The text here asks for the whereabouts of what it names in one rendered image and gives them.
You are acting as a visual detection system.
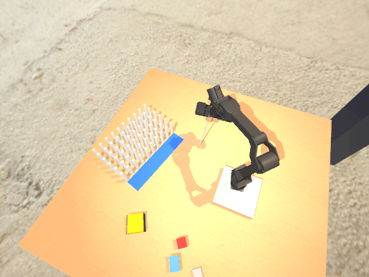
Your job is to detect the blue cube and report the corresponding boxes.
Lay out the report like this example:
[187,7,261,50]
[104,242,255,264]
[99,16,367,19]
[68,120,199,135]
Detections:
[169,255,180,273]

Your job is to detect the red square tile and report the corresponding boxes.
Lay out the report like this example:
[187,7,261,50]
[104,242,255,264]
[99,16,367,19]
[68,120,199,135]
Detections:
[176,237,187,249]

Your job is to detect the blue flat strip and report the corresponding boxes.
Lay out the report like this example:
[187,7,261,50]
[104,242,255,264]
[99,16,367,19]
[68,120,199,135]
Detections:
[128,133,184,191]

